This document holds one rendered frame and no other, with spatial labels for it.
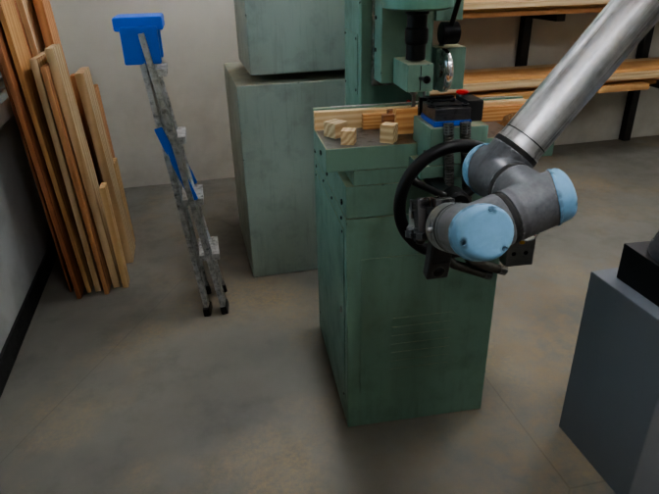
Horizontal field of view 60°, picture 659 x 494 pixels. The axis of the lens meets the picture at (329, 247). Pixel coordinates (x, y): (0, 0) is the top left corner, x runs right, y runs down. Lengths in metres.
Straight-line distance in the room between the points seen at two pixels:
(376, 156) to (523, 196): 0.56
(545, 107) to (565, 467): 1.12
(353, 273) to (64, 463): 1.03
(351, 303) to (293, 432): 0.49
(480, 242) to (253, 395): 1.26
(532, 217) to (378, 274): 0.69
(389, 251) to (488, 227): 0.66
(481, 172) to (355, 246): 0.54
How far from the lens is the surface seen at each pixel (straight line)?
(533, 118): 1.08
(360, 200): 1.46
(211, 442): 1.87
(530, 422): 1.97
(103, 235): 2.67
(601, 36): 1.12
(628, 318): 1.60
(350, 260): 1.52
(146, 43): 2.10
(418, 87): 1.54
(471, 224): 0.90
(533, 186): 0.97
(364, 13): 1.71
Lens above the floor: 1.30
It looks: 26 degrees down
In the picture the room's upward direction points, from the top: 1 degrees counter-clockwise
